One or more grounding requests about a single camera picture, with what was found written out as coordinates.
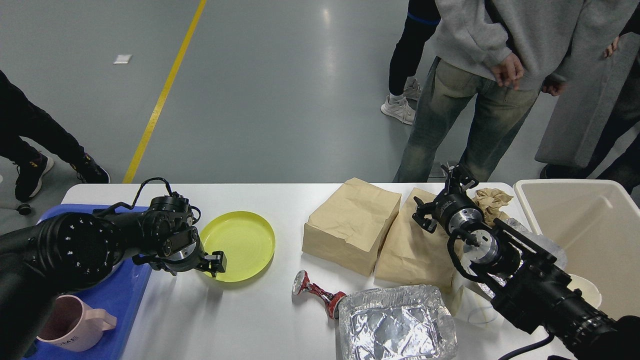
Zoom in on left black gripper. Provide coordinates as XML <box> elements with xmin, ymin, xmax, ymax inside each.
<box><xmin>160</xmin><ymin>240</ymin><xmax>227</xmax><ymax>279</ymax></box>

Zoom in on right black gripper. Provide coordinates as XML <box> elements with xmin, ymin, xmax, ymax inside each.
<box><xmin>412</xmin><ymin>164</ymin><xmax>485</xmax><ymax>234</ymax></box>

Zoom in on yellow plate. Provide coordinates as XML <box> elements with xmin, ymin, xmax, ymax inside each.
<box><xmin>199</xmin><ymin>210</ymin><xmax>275</xmax><ymax>283</ymax></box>

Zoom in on pink mug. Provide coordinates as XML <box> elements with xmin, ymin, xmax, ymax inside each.
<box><xmin>36</xmin><ymin>294</ymin><xmax>118</xmax><ymax>353</ymax></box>

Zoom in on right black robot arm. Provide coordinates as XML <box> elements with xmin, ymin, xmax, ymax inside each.
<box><xmin>412</xmin><ymin>164</ymin><xmax>640</xmax><ymax>360</ymax></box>

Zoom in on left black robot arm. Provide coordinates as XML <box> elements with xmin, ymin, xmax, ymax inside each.
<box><xmin>0</xmin><ymin>181</ymin><xmax>227</xmax><ymax>360</ymax></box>

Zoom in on crumpled brown paper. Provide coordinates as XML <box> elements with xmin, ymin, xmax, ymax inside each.
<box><xmin>471</xmin><ymin>187</ymin><xmax>514</xmax><ymax>227</ymax></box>

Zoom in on right brown paper bag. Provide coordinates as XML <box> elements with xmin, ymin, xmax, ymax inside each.
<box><xmin>374</xmin><ymin>187</ymin><xmax>455</xmax><ymax>293</ymax></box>

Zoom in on brown paper bag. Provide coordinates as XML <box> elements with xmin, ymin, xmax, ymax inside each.
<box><xmin>301</xmin><ymin>178</ymin><xmax>402</xmax><ymax>277</ymax></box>
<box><xmin>374</xmin><ymin>187</ymin><xmax>455</xmax><ymax>293</ymax></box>

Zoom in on crushed red can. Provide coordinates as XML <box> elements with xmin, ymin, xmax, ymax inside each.
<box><xmin>291</xmin><ymin>269</ymin><xmax>347</xmax><ymax>320</ymax></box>

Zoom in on left brown paper bag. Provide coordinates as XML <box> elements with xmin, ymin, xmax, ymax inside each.
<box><xmin>301</xmin><ymin>178</ymin><xmax>402</xmax><ymax>277</ymax></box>

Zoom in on blue plastic tray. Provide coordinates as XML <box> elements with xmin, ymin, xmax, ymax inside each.
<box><xmin>22</xmin><ymin>204</ymin><xmax>153</xmax><ymax>360</ymax></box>

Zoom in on aluminium foil container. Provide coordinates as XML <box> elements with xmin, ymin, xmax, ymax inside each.
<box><xmin>338</xmin><ymin>284</ymin><xmax>458</xmax><ymax>360</ymax></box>

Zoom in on beige plastic bin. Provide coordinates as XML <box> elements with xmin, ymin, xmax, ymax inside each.
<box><xmin>514</xmin><ymin>178</ymin><xmax>640</xmax><ymax>319</ymax></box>

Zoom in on white paper cup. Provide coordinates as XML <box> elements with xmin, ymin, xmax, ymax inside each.
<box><xmin>567</xmin><ymin>274</ymin><xmax>602</xmax><ymax>309</ymax></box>

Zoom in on person with white sneakers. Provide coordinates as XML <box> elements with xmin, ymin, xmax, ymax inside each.
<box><xmin>381</xmin><ymin>0</ymin><xmax>441</xmax><ymax>126</ymax></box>

